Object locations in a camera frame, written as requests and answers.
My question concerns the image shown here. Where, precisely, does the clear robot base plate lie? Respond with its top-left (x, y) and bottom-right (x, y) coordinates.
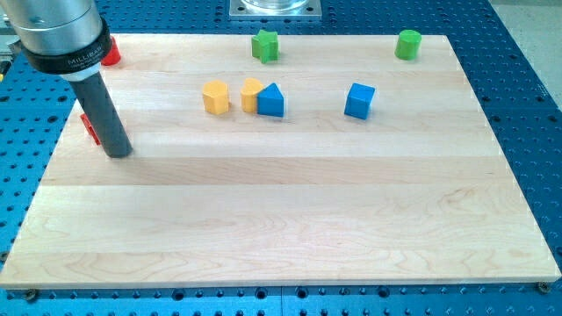
top-left (228, 0), bottom-right (322, 20)

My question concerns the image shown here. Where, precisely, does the yellow heart block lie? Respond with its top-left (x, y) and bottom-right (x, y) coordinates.
top-left (241, 78), bottom-right (264, 113)

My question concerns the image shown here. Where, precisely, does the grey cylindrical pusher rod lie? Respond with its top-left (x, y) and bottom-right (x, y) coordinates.
top-left (70, 72), bottom-right (133, 158)

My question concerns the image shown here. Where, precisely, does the red block behind arm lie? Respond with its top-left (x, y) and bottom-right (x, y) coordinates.
top-left (101, 36), bottom-right (121, 66)

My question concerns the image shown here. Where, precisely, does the green cylinder block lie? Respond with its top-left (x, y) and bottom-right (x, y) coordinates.
top-left (394, 29), bottom-right (422, 61)

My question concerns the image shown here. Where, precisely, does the blue triangle block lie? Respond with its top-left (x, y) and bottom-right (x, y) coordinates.
top-left (257, 83), bottom-right (285, 118)

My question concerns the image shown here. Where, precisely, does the board corner screw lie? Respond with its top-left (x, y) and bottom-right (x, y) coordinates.
top-left (22, 289), bottom-right (39, 302)
top-left (537, 283), bottom-right (551, 294)

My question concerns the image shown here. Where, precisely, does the wooden board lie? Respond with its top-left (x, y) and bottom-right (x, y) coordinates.
top-left (1, 34), bottom-right (560, 290)

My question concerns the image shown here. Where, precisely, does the right board corner screw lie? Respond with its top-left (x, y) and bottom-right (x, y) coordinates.
top-left (537, 283), bottom-right (551, 294)

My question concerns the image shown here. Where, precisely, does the red block at board edge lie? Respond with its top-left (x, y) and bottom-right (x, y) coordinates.
top-left (80, 113), bottom-right (101, 146)

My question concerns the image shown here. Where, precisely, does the left board corner screw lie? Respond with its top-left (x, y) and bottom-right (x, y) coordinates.
top-left (22, 289), bottom-right (39, 302)

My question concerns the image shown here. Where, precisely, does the yellow hexagon block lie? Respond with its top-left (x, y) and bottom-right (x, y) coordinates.
top-left (202, 80), bottom-right (229, 115)

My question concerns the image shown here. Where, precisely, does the blue cube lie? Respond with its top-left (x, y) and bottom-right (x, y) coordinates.
top-left (343, 83), bottom-right (376, 120)

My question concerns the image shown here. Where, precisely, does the green star block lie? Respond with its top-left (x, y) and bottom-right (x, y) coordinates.
top-left (251, 30), bottom-right (279, 64)

